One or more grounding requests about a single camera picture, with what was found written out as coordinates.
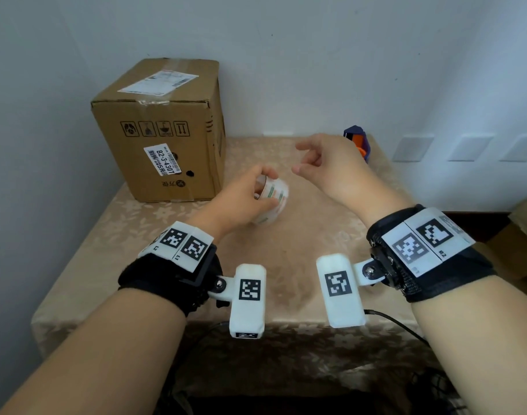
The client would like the person's right hand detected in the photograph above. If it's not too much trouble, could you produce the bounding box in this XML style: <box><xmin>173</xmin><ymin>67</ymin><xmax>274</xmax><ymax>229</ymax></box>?
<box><xmin>291</xmin><ymin>133</ymin><xmax>416</xmax><ymax>232</ymax></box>

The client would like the person's left hand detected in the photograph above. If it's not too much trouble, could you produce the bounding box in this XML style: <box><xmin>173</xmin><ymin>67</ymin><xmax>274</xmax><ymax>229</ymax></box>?
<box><xmin>187</xmin><ymin>164</ymin><xmax>281</xmax><ymax>245</ymax></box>

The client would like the white label sticker roll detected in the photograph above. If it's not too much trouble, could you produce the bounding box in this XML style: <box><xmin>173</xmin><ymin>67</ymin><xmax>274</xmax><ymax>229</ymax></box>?
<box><xmin>251</xmin><ymin>175</ymin><xmax>290</xmax><ymax>226</ymax></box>

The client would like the white barcode label sticker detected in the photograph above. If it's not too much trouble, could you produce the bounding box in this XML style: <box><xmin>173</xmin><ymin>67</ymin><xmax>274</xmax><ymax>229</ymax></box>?
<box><xmin>143</xmin><ymin>143</ymin><xmax>182</xmax><ymax>177</ymax></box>

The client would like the brown cardboard box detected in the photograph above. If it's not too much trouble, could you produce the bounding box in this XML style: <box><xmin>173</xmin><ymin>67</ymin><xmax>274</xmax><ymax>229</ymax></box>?
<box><xmin>90</xmin><ymin>58</ymin><xmax>227</xmax><ymax>203</ymax></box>

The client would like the person's right forearm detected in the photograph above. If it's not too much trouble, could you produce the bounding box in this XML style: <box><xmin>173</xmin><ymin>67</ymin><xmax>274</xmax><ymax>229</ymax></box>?
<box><xmin>412</xmin><ymin>274</ymin><xmax>527</xmax><ymax>415</ymax></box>

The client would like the purple and orange holder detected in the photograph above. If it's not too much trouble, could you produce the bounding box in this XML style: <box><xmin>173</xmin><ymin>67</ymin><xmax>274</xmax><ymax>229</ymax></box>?
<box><xmin>343</xmin><ymin>124</ymin><xmax>372</xmax><ymax>163</ymax></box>

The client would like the beige patterned tablecloth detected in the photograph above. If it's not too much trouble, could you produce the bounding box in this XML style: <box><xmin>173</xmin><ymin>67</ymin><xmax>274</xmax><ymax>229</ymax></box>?
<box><xmin>30</xmin><ymin>135</ymin><xmax>459</xmax><ymax>398</ymax></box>

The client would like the dark brown baseboard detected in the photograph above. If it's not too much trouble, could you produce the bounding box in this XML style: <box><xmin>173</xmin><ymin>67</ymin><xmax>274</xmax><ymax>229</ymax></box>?
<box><xmin>443</xmin><ymin>210</ymin><xmax>513</xmax><ymax>243</ymax></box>

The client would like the white shipping label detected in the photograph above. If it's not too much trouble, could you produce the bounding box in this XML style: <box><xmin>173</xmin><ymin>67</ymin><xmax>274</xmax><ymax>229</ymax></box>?
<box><xmin>117</xmin><ymin>70</ymin><xmax>200</xmax><ymax>97</ymax></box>

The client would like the plain tan carton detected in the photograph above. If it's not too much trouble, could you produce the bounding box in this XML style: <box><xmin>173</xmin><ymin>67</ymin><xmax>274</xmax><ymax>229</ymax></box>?
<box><xmin>484</xmin><ymin>194</ymin><xmax>527</xmax><ymax>281</ymax></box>

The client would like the black bag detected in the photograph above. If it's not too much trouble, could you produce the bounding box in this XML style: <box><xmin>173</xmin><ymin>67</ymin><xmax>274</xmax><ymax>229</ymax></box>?
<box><xmin>408</xmin><ymin>367</ymin><xmax>467</xmax><ymax>415</ymax></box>

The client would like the white wall socket plate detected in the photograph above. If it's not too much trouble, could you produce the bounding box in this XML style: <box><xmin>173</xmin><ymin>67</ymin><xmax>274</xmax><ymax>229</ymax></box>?
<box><xmin>391</xmin><ymin>133</ymin><xmax>436</xmax><ymax>163</ymax></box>
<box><xmin>447</xmin><ymin>133</ymin><xmax>496</xmax><ymax>163</ymax></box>
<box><xmin>498</xmin><ymin>133</ymin><xmax>527</xmax><ymax>163</ymax></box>

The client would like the black left wrist strap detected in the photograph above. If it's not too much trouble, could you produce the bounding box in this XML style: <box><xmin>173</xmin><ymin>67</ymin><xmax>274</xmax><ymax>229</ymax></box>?
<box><xmin>118</xmin><ymin>221</ymin><xmax>224</xmax><ymax>317</ymax></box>

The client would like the black wrist strap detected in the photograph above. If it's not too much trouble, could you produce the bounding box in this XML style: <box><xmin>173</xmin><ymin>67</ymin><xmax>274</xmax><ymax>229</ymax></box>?
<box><xmin>118</xmin><ymin>221</ymin><xmax>224</xmax><ymax>317</ymax></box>
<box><xmin>366</xmin><ymin>205</ymin><xmax>497</xmax><ymax>304</ymax></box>

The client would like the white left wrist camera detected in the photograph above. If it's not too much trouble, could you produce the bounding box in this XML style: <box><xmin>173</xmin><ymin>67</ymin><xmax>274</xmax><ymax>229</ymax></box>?
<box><xmin>208</xmin><ymin>263</ymin><xmax>268</xmax><ymax>340</ymax></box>

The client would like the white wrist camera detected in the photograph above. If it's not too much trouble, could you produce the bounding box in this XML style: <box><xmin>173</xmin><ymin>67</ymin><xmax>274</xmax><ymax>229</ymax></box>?
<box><xmin>208</xmin><ymin>263</ymin><xmax>268</xmax><ymax>340</ymax></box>
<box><xmin>316</xmin><ymin>253</ymin><xmax>387</xmax><ymax>329</ymax></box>

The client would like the black left camera cable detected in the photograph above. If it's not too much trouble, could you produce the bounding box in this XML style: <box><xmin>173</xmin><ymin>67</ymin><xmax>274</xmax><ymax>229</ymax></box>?
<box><xmin>172</xmin><ymin>322</ymin><xmax>232</xmax><ymax>376</ymax></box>

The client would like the black camera cable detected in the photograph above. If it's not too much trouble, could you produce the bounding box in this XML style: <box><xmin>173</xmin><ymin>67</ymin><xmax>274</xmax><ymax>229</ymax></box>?
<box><xmin>363</xmin><ymin>310</ymin><xmax>431</xmax><ymax>347</ymax></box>
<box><xmin>172</xmin><ymin>322</ymin><xmax>232</xmax><ymax>376</ymax></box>

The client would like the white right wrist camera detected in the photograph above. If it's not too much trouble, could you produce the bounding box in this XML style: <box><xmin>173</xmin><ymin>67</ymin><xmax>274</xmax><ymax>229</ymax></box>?
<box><xmin>316</xmin><ymin>253</ymin><xmax>387</xmax><ymax>329</ymax></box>

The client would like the black right wrist strap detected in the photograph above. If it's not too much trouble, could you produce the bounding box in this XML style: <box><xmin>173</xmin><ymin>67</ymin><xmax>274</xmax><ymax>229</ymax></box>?
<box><xmin>366</xmin><ymin>205</ymin><xmax>497</xmax><ymax>304</ymax></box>

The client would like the black right camera cable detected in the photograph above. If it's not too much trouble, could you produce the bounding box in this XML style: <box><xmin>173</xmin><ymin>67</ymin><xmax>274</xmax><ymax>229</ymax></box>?
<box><xmin>363</xmin><ymin>310</ymin><xmax>431</xmax><ymax>347</ymax></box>

